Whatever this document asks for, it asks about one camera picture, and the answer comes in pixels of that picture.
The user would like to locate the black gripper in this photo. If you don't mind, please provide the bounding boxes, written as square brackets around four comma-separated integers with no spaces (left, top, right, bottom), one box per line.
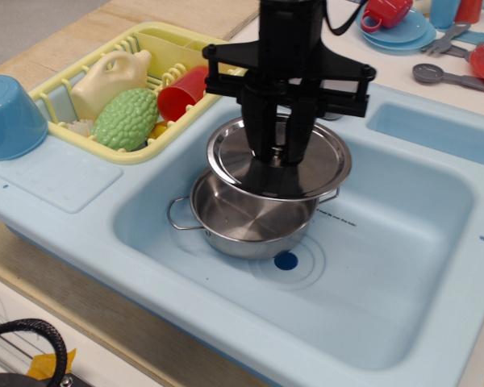
[203,1,376,164]

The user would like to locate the stainless steel pot lid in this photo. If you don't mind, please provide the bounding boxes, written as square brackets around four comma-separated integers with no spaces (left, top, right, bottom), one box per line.
[207,114,352,202]

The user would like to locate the grey toy faucet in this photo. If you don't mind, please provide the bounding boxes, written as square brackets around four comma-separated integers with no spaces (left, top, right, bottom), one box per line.
[321,112,343,121]

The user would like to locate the red plastic cup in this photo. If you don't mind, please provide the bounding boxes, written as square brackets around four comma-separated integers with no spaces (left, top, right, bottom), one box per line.
[156,66,209,121]

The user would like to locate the yellow toy piece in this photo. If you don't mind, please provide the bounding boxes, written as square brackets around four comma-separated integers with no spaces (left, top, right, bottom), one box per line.
[147,121,168,143]

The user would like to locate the yellow dish rack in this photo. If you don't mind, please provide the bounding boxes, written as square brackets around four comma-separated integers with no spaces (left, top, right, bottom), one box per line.
[27,21,255,165]

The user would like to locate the red toy mug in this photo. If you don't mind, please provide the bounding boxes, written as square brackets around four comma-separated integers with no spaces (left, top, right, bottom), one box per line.
[361,0,413,33]

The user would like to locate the blue toy plate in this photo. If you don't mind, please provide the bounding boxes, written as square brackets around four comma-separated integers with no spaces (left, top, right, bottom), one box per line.
[355,9,436,53]

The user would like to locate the grey toy spoon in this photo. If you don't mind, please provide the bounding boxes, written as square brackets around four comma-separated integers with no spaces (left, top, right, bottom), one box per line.
[411,63,484,92]

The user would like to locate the green bumpy toy gourd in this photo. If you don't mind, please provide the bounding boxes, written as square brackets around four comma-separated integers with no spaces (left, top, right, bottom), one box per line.
[91,88,160,152]

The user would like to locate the cream plastic jug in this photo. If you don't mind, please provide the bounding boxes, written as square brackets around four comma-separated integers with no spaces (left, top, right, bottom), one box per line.
[70,50,152,120]

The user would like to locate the grey toy fork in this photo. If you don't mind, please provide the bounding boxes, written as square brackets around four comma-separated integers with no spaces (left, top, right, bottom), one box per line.
[420,22,471,60]

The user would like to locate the blue toy cup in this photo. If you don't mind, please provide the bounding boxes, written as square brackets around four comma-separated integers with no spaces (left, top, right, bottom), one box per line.
[429,0,461,29]

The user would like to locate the light blue toy sink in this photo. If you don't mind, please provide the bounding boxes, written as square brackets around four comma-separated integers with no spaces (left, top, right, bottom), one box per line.
[0,85,484,386]

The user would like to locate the red toy cup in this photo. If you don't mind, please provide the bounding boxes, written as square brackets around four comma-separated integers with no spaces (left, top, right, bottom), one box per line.
[454,0,483,24]

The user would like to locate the wooden board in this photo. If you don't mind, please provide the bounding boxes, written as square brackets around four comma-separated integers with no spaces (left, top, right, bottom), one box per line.
[0,1,259,89]

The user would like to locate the blue plastic bowl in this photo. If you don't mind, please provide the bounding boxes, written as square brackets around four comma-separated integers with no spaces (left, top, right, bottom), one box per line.
[0,75,48,160]

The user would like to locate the yellow tape piece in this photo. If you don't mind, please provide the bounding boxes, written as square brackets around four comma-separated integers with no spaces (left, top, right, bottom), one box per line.
[26,348,77,381]

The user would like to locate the black device corner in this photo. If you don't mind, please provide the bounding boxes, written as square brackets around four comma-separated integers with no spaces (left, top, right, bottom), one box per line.
[0,372,74,387]

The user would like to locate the black braided cable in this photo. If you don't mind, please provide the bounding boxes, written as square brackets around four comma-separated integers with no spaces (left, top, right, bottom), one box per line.
[0,318,69,387]

